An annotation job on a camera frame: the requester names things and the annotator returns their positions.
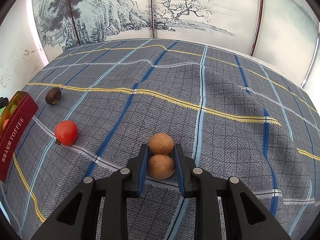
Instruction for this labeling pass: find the landscape painted folding screen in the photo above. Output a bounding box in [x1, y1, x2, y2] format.
[31, 0, 319, 87]

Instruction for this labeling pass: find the red gold toffee tin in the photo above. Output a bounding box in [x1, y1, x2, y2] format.
[0, 91, 39, 182]

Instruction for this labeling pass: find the red tomato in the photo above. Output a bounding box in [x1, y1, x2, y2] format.
[54, 120, 78, 146]

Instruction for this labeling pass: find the dark brown chestnut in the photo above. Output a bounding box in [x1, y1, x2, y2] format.
[45, 87, 62, 105]

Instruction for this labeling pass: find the tan longan back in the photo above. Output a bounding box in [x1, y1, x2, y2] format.
[148, 133, 174, 156]

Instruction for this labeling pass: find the tan longan front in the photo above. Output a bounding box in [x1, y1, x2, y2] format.
[148, 154, 175, 180]

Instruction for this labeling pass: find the blue plaid tablecloth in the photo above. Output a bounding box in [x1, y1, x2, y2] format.
[1, 39, 319, 239]

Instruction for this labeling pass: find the green tissue pack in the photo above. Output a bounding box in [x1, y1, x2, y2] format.
[0, 107, 6, 116]

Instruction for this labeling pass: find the tan longan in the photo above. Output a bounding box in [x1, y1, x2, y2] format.
[148, 154, 175, 180]
[148, 133, 174, 156]

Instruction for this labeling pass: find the small orange mandarin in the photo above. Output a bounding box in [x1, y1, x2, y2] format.
[3, 119, 9, 129]

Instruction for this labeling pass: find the green lime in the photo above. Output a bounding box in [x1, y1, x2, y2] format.
[10, 105, 17, 115]

